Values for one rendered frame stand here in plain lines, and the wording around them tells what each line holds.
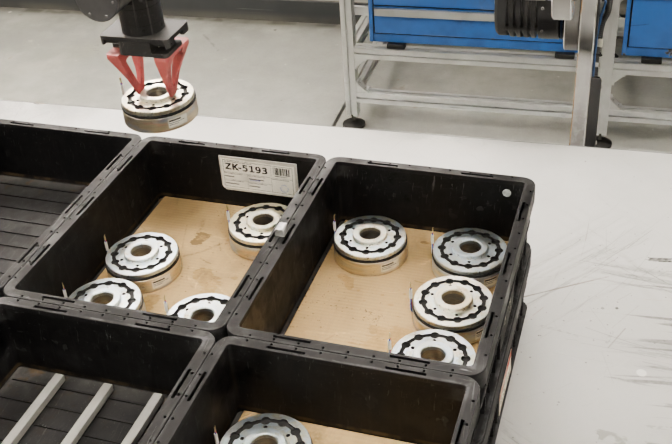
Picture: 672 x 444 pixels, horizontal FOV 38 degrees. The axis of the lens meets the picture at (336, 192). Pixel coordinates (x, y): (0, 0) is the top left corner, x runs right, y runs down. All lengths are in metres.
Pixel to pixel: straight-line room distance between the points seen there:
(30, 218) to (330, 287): 0.51
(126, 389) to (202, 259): 0.26
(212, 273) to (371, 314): 0.24
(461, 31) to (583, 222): 1.58
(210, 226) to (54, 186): 0.31
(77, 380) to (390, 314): 0.40
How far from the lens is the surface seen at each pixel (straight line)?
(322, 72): 3.79
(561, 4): 1.50
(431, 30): 3.19
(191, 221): 1.49
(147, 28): 1.31
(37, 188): 1.66
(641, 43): 3.14
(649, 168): 1.85
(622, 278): 1.57
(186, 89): 1.39
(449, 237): 1.36
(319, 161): 1.41
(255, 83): 3.76
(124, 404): 1.21
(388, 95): 3.30
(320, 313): 1.29
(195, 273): 1.38
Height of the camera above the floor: 1.66
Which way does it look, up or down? 33 degrees down
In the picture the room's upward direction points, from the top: 4 degrees counter-clockwise
